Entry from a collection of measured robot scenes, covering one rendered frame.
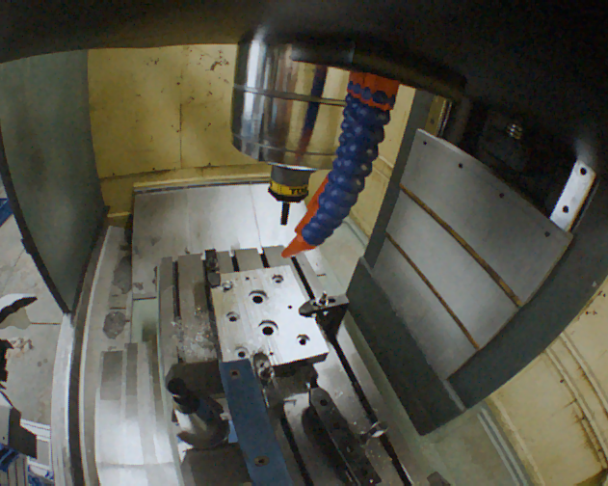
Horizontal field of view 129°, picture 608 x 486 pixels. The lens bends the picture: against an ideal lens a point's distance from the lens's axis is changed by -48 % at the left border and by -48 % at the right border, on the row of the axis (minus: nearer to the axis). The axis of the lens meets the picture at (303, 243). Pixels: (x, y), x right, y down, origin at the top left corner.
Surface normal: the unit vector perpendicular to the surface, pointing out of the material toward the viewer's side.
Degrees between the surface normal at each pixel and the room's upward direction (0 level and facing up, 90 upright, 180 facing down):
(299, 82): 90
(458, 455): 0
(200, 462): 0
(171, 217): 24
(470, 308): 89
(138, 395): 8
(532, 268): 90
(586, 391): 90
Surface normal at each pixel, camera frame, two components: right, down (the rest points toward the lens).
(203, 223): 0.24, -0.44
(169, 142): 0.34, 0.62
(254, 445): 0.15, -0.78
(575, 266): -0.93, 0.10
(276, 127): -0.23, 0.57
